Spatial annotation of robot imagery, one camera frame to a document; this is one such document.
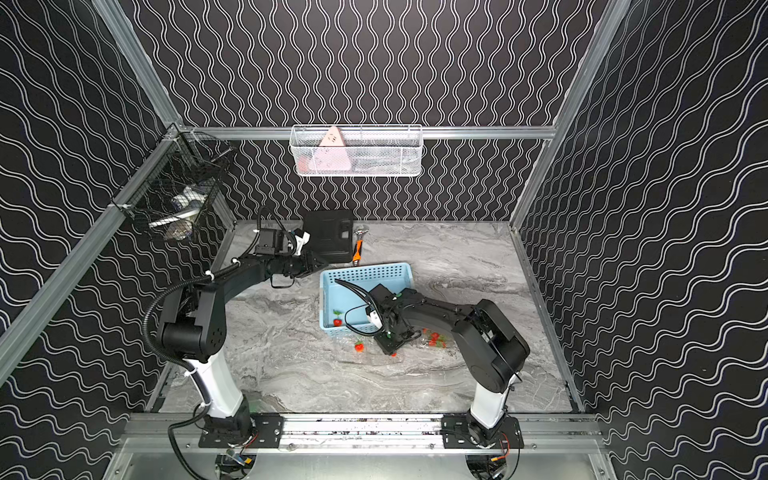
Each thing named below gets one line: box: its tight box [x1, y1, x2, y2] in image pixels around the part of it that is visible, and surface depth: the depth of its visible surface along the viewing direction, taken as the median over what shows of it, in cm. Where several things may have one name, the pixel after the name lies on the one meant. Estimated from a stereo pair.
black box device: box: [303, 210, 353, 264], surface depth 116 cm
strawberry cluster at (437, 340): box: [427, 332, 447, 349], surface depth 90 cm
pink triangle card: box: [308, 126, 352, 171], surface depth 91 cm
